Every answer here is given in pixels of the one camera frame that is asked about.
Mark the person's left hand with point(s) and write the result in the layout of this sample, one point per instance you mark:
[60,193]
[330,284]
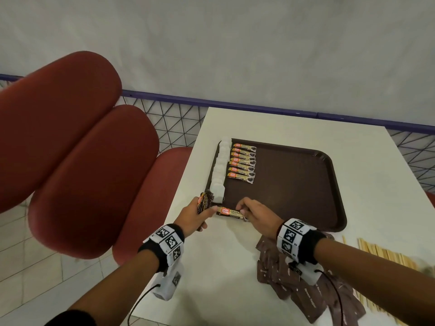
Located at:
[192,218]

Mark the person's right hand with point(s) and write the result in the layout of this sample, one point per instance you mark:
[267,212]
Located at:
[261,217]

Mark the bundle of coffee stick packets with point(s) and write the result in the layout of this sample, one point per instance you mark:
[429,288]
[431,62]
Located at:
[205,201]

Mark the black gold coffee stick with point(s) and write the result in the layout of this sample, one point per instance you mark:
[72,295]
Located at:
[227,212]

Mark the brown plastic tray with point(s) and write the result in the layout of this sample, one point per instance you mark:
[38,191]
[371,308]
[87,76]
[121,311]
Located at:
[295,186]

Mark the pile of brown sugar packets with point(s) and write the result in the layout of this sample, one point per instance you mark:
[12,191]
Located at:
[275,268]

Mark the row of white sachets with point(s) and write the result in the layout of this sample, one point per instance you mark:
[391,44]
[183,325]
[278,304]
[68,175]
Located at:
[219,169]

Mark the row of coffee stick packets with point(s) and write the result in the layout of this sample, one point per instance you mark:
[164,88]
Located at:
[242,162]

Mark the bundle of wooden stir sticks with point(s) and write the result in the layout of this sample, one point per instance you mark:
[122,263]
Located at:
[384,252]

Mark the person's right forearm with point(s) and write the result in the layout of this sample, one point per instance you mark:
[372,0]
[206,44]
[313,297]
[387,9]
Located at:
[380,285]

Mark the person's left forearm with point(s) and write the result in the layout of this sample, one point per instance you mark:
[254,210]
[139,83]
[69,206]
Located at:
[119,288]

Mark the person's black shirt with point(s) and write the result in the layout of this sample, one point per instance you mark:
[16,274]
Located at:
[71,319]

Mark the right wristband with marker tags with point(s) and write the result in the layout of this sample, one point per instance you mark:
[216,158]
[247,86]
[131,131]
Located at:
[295,239]

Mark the purple mesh railing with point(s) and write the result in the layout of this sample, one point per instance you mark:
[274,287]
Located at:
[238,105]

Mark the red padded chair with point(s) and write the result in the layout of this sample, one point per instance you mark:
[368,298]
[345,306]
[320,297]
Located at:
[431,197]
[74,159]

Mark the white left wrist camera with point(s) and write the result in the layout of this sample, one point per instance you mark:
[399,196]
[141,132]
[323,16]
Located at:
[168,283]

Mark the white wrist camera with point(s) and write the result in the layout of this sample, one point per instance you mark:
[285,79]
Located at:
[309,271]
[168,283]

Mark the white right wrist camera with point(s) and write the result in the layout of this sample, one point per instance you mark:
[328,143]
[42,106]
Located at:
[309,271]

